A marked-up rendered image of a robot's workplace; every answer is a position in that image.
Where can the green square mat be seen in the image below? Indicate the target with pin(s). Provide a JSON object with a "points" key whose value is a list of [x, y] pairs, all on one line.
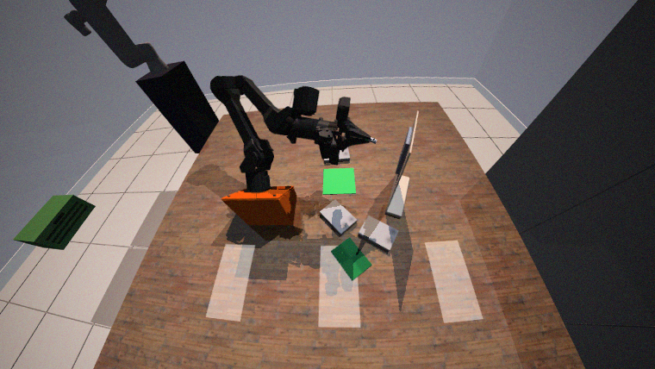
{"points": [[338, 181]]}

